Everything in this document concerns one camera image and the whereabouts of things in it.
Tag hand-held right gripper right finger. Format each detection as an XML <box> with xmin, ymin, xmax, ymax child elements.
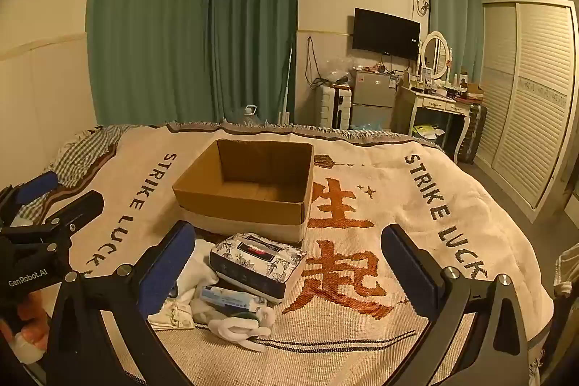
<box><xmin>381</xmin><ymin>224</ymin><xmax>530</xmax><ymax>386</ymax></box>

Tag floral printed tissue pack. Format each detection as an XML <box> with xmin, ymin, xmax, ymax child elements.
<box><xmin>209</xmin><ymin>232</ymin><xmax>307</xmax><ymax>306</ymax></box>

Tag brown cardboard box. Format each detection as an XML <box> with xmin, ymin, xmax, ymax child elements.
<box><xmin>172</xmin><ymin>139</ymin><xmax>315</xmax><ymax>246</ymax></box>

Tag white socks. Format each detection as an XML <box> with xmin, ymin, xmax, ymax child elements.
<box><xmin>208</xmin><ymin>305</ymin><xmax>276</xmax><ymax>353</ymax></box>

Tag hanging light cloth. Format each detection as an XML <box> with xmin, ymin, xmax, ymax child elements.
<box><xmin>552</xmin><ymin>246</ymin><xmax>579</xmax><ymax>301</ymax></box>

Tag wide green curtain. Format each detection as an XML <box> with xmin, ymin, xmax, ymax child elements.
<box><xmin>86</xmin><ymin>0</ymin><xmax>213</xmax><ymax>129</ymax></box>

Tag oval vanity mirror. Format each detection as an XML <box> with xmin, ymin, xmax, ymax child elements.
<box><xmin>420</xmin><ymin>31</ymin><xmax>453</xmax><ymax>80</ymax></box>

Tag printed cream blanket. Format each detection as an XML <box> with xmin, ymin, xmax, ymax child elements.
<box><xmin>43</xmin><ymin>123</ymin><xmax>555</xmax><ymax>386</ymax></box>

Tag white mop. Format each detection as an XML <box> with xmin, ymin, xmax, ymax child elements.
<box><xmin>278</xmin><ymin>47</ymin><xmax>295</xmax><ymax>125</ymax></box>

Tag narrow green curtain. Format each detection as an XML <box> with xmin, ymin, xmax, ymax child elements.
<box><xmin>209</xmin><ymin>0</ymin><xmax>300</xmax><ymax>125</ymax></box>

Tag white suitcase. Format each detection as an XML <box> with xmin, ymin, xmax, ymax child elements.
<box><xmin>319</xmin><ymin>85</ymin><xmax>352</xmax><ymax>128</ymax></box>

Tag yellow green basin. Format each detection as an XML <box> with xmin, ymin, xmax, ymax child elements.
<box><xmin>414</xmin><ymin>124</ymin><xmax>446</xmax><ymax>140</ymax></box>

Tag person's left hand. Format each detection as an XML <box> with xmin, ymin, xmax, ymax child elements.
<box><xmin>0</xmin><ymin>291</ymin><xmax>55</xmax><ymax>365</ymax></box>

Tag black wall television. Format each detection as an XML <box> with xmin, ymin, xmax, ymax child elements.
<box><xmin>352</xmin><ymin>8</ymin><xmax>421</xmax><ymax>61</ymax></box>

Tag clear plastic bag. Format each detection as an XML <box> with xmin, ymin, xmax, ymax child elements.
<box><xmin>323</xmin><ymin>56</ymin><xmax>363</xmax><ymax>86</ymax></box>

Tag white louvered wardrobe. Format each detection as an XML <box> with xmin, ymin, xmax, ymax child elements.
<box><xmin>473</xmin><ymin>0</ymin><xmax>579</xmax><ymax>224</ymax></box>

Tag white dressing table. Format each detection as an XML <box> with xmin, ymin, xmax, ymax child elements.
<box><xmin>398</xmin><ymin>85</ymin><xmax>476</xmax><ymax>163</ymax></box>

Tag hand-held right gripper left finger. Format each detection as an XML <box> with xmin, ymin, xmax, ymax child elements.
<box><xmin>45</xmin><ymin>220</ymin><xmax>197</xmax><ymax>386</ymax></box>

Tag white towel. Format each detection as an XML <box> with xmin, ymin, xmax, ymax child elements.
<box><xmin>149</xmin><ymin>238</ymin><xmax>220</xmax><ymax>330</ymax></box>

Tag black hanging cable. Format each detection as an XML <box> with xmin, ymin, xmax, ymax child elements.
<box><xmin>304</xmin><ymin>35</ymin><xmax>335</xmax><ymax>88</ymax></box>

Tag clear water jug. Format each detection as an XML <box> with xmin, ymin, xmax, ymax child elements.
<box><xmin>226</xmin><ymin>105</ymin><xmax>263</xmax><ymax>127</ymax></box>

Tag dark suitcase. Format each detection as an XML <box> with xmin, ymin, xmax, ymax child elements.
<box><xmin>457</xmin><ymin>103</ymin><xmax>488</xmax><ymax>164</ymax></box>

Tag green curtain beside wardrobe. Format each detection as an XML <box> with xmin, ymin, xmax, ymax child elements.
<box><xmin>425</xmin><ymin>0</ymin><xmax>482</xmax><ymax>81</ymax></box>

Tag small silver fridge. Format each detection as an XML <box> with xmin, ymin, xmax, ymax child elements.
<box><xmin>350</xmin><ymin>68</ymin><xmax>399</xmax><ymax>130</ymax></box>

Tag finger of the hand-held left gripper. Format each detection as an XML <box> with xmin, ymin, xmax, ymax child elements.
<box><xmin>0</xmin><ymin>170</ymin><xmax>61</xmax><ymax>228</ymax></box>
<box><xmin>0</xmin><ymin>190</ymin><xmax>106</xmax><ymax>262</ymax></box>

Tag checkered cloth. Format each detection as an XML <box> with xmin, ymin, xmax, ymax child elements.
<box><xmin>9</xmin><ymin>124</ymin><xmax>125</xmax><ymax>224</ymax></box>

